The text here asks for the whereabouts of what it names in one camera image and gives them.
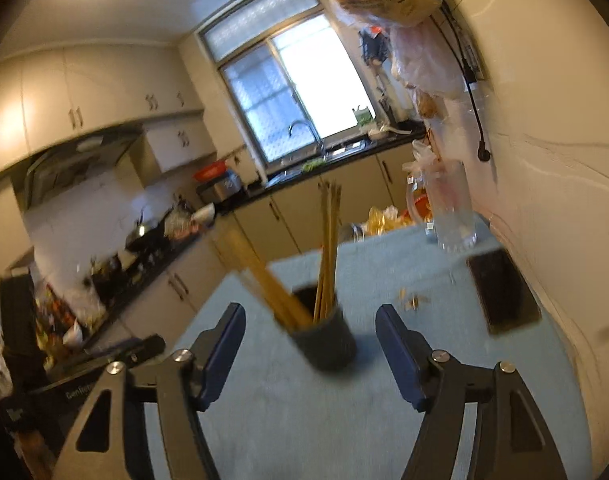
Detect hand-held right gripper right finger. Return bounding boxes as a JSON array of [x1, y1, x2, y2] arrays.
[[375, 304, 570, 480]]

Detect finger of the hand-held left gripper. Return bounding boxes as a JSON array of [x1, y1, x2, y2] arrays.
[[44, 334, 166, 386]]

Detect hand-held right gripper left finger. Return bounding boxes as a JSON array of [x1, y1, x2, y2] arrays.
[[52, 302, 248, 480]]

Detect dark green cup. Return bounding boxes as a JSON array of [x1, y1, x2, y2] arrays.
[[288, 284, 358, 372]]

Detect bundle of wooden chopsticks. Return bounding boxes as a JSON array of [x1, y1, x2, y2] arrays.
[[212, 180, 344, 333]]

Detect person's left hand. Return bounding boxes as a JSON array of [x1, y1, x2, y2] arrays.
[[12, 432, 60, 480]]

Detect cluster of sauce bottles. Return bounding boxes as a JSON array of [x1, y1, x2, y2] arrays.
[[34, 285, 81, 356]]

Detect small white bowl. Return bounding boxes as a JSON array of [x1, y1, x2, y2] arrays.
[[62, 320, 84, 349]]

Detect small brown scraps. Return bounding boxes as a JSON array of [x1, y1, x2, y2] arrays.
[[397, 287, 430, 311]]

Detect stainless steel pot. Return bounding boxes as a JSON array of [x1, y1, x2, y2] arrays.
[[90, 255, 123, 288]]

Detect gas stove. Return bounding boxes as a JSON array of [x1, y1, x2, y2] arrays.
[[92, 240, 178, 301]]

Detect light blue tablecloth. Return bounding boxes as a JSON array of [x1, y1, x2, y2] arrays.
[[129, 212, 593, 480]]

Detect black wok with lid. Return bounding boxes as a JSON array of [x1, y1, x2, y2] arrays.
[[124, 210, 168, 254]]

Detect black rectangular tray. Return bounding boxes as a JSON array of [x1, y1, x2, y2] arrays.
[[466, 247, 543, 336]]

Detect yellow snack bags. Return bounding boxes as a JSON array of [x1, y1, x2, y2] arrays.
[[362, 205, 411, 236]]

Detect white ceramic bowl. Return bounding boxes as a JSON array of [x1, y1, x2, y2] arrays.
[[191, 202, 216, 226]]

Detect beige base cabinets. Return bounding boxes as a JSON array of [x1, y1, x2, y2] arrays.
[[117, 147, 430, 346]]

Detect red bucket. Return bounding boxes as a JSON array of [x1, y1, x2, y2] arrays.
[[409, 194, 434, 224]]

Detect clear glass mug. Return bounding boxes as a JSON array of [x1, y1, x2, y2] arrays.
[[406, 160, 478, 253]]

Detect silver countertop appliance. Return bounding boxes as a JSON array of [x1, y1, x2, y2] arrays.
[[197, 170, 243, 204]]

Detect black range hood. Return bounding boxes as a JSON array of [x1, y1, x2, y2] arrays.
[[12, 130, 145, 211]]

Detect red plastic basin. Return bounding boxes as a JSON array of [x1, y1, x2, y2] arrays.
[[193, 160, 228, 183]]

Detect crumpled clear plastic bag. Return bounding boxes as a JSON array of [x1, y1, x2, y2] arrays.
[[402, 140, 443, 174]]

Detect steel kitchen sink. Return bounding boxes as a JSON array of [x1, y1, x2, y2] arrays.
[[267, 141, 370, 188]]

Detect white ladle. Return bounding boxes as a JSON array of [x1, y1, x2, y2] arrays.
[[367, 123, 413, 140]]

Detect chrome sink faucet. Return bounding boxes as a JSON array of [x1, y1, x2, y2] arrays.
[[288, 120, 328, 161]]

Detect kitchen window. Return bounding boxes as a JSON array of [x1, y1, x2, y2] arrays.
[[197, 0, 385, 167]]

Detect hanging white plastic bag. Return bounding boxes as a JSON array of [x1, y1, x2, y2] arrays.
[[389, 22, 468, 100]]

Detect dark hanging pouch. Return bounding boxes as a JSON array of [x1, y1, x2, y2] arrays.
[[359, 27, 390, 67]]

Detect small beige wall cabinet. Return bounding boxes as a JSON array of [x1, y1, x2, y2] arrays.
[[134, 115, 218, 173]]

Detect beige upper wall cabinets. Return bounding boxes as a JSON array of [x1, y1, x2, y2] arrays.
[[0, 42, 205, 182]]

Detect black power cable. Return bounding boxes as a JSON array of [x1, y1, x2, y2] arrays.
[[429, 5, 493, 163]]

